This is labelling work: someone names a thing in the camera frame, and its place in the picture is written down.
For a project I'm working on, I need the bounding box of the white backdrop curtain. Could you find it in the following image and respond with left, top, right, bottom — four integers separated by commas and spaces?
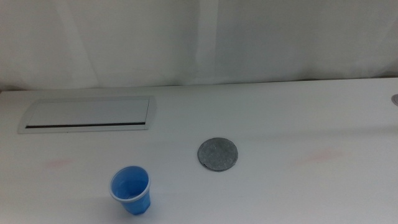
0, 0, 398, 92

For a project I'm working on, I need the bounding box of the round grey cup mat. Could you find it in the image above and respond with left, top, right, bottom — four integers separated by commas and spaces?
197, 137, 239, 172

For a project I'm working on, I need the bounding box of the white desk cable flap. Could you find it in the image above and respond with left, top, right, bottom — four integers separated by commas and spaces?
17, 95, 158, 135

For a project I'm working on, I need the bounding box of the blue plastic cup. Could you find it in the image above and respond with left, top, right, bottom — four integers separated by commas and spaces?
108, 165, 152, 216

